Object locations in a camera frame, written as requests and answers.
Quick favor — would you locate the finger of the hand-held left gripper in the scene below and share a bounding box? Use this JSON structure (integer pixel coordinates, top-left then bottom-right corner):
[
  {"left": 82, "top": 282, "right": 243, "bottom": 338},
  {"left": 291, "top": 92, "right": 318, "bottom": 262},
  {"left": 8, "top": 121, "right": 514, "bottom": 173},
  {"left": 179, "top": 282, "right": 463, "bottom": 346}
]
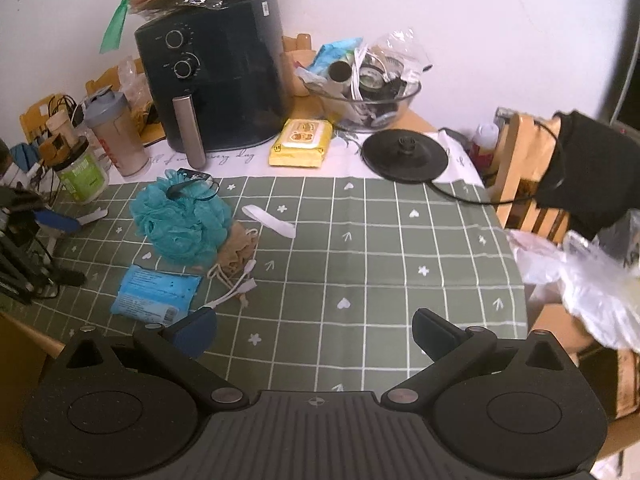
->
[
  {"left": 34, "top": 209, "right": 81, "bottom": 235},
  {"left": 39, "top": 267, "right": 87, "bottom": 288}
]

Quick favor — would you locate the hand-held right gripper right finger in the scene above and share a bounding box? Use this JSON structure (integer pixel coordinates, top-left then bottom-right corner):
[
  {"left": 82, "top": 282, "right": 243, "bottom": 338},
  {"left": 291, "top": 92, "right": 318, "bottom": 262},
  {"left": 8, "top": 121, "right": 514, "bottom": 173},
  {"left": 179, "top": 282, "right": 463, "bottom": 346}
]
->
[{"left": 381, "top": 308, "right": 581, "bottom": 406}]

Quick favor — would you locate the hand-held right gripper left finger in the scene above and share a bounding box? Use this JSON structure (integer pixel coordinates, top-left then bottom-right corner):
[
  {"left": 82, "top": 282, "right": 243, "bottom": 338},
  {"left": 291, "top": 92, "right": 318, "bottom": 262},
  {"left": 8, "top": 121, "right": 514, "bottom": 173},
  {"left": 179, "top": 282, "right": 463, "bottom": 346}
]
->
[{"left": 60, "top": 306, "right": 249, "bottom": 410}]

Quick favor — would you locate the blue tissue pack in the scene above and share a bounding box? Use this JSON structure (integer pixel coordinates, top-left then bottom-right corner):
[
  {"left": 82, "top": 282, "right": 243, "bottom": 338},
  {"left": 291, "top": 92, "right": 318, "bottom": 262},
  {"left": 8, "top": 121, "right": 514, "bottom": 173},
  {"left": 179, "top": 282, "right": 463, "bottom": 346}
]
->
[{"left": 111, "top": 265, "right": 203, "bottom": 325}]

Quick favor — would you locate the brown burlap pouch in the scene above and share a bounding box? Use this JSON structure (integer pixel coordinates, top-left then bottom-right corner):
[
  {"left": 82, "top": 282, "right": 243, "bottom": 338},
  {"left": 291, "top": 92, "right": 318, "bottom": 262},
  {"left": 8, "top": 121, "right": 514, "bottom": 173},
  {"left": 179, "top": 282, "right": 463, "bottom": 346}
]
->
[{"left": 207, "top": 221, "right": 260, "bottom": 291}]

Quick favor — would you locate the teal bath loofah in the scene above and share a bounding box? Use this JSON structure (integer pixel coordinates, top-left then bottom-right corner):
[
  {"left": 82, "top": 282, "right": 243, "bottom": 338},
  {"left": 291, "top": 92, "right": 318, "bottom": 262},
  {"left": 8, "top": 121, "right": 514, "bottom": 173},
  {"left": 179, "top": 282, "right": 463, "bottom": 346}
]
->
[{"left": 130, "top": 169, "right": 233, "bottom": 267}]

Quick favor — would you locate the white stand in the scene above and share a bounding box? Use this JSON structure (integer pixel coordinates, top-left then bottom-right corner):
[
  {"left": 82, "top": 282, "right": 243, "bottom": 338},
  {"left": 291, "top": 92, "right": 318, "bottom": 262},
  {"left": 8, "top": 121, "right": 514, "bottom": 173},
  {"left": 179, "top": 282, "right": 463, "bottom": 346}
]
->
[{"left": 75, "top": 207, "right": 109, "bottom": 227}]

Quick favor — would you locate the green label jar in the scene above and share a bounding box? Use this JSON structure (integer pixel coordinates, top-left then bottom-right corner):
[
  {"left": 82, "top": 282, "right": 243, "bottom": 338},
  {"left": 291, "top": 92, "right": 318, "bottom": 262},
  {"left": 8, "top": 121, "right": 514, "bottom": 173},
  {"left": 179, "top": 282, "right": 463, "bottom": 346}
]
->
[{"left": 52, "top": 141, "right": 111, "bottom": 206}]

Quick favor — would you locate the wooden block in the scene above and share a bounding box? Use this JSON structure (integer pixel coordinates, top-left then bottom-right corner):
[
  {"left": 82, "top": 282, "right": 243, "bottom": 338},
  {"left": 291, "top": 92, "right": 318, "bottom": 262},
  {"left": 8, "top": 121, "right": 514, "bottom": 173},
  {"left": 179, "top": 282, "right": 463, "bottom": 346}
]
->
[{"left": 39, "top": 132, "right": 76, "bottom": 166}]

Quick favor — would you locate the green checked tablecloth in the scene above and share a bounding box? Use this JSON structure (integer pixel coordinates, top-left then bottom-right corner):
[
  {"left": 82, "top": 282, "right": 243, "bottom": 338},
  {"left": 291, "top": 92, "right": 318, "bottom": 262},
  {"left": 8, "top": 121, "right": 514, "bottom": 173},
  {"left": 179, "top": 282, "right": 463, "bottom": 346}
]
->
[{"left": 0, "top": 175, "right": 528, "bottom": 396}]

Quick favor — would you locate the grey lid shaker bottle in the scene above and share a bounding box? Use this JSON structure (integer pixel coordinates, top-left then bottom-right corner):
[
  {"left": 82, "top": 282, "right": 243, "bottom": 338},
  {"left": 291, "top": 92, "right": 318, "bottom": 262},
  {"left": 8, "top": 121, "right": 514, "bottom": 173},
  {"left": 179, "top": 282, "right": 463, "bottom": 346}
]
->
[{"left": 82, "top": 86, "right": 151, "bottom": 178}]

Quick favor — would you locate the small cardboard box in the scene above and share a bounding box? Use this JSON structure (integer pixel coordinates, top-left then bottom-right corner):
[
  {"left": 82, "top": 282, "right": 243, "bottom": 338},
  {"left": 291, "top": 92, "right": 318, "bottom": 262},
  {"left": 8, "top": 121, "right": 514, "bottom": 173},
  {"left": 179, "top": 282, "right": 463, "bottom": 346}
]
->
[{"left": 530, "top": 302, "right": 640, "bottom": 421}]

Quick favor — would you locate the white plastic bag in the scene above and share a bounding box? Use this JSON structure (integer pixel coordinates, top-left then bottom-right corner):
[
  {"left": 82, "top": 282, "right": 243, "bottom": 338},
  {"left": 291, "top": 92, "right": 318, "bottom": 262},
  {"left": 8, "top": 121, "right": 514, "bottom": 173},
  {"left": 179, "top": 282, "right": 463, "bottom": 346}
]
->
[{"left": 507, "top": 212, "right": 640, "bottom": 351}]

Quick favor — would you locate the black kettle base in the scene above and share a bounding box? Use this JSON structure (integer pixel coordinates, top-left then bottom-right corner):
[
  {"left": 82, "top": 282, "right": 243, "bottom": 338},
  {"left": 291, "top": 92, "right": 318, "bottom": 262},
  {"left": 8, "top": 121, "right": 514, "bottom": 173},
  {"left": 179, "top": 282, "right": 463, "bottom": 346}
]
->
[{"left": 361, "top": 129, "right": 449, "bottom": 184}]

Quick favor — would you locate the white printed table runner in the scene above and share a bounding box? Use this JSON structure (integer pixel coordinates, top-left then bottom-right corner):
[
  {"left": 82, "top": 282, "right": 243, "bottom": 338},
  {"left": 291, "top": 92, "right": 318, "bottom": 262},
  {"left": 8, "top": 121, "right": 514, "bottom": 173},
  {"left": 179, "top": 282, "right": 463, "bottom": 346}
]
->
[{"left": 107, "top": 127, "right": 483, "bottom": 186}]

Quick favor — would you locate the black air fryer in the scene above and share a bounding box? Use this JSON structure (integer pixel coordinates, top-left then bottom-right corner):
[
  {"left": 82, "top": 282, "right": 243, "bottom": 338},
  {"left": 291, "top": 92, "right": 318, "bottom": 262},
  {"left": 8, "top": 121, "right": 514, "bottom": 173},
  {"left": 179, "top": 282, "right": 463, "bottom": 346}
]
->
[{"left": 134, "top": 0, "right": 293, "bottom": 168}]

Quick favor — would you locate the yellow wet wipes pack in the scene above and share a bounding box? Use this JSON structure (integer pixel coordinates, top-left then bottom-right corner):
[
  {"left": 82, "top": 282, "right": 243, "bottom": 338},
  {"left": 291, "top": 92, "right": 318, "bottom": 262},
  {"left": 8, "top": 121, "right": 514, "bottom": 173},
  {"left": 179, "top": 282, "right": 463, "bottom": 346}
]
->
[{"left": 268, "top": 118, "right": 333, "bottom": 168}]

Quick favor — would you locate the glass bowl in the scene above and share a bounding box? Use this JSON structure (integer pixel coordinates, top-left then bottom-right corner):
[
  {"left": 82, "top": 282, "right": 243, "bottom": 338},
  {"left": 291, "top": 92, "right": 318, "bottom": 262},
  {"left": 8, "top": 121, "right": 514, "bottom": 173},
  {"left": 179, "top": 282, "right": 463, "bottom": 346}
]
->
[{"left": 302, "top": 72, "right": 422, "bottom": 133}]

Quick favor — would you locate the black cloth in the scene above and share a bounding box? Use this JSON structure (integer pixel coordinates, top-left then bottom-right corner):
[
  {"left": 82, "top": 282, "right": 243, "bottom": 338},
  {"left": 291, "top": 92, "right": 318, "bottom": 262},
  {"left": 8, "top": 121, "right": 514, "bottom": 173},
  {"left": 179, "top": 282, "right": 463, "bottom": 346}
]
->
[{"left": 536, "top": 110, "right": 640, "bottom": 241}]

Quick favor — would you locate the silver tube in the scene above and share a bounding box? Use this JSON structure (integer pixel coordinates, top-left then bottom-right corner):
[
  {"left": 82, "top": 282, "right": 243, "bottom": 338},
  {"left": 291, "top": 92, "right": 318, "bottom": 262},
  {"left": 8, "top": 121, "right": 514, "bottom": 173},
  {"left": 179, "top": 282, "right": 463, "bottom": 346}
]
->
[{"left": 327, "top": 60, "right": 354, "bottom": 84}]

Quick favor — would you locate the clear plastic bag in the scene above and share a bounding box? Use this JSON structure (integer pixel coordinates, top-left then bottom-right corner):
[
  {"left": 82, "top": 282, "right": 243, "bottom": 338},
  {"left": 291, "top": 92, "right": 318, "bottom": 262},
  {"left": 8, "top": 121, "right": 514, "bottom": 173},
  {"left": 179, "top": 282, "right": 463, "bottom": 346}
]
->
[{"left": 367, "top": 27, "right": 433, "bottom": 86}]

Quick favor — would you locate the wooden holder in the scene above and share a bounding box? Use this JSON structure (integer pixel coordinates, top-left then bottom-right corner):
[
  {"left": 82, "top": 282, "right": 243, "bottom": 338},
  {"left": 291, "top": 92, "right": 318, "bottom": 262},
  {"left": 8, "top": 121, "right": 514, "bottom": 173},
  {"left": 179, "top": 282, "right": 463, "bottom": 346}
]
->
[{"left": 282, "top": 34, "right": 313, "bottom": 96}]

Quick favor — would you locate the blue snack packet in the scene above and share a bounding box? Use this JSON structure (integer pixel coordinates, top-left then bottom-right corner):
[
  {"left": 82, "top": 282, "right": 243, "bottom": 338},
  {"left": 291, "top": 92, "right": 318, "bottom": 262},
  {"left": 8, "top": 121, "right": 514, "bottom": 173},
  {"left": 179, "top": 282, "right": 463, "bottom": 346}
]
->
[{"left": 306, "top": 37, "right": 363, "bottom": 75}]

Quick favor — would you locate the white multi-head cable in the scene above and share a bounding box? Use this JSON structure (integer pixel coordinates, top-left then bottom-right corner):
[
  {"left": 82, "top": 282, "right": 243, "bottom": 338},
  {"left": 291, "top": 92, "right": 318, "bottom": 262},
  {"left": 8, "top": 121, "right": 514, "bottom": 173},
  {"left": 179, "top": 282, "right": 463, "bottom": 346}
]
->
[{"left": 197, "top": 259, "right": 258, "bottom": 311}]

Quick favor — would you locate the black cord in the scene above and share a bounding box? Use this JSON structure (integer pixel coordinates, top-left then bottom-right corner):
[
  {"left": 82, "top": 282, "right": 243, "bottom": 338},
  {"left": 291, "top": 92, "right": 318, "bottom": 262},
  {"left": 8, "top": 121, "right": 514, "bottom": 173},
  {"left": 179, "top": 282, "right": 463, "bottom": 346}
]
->
[{"left": 167, "top": 172, "right": 221, "bottom": 201}]

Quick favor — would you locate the black power cable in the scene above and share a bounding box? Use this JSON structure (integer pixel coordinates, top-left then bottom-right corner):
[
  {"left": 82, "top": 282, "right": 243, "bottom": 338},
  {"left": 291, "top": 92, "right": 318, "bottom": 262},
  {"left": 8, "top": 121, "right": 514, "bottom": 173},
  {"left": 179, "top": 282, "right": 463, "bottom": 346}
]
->
[{"left": 424, "top": 114, "right": 572, "bottom": 206}]

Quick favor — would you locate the white strap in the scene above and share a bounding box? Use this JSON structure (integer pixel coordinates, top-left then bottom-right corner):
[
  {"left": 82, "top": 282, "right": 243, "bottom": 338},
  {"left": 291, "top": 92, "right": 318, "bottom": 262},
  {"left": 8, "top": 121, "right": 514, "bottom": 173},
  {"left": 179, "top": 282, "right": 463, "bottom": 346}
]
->
[{"left": 241, "top": 205, "right": 297, "bottom": 238}]

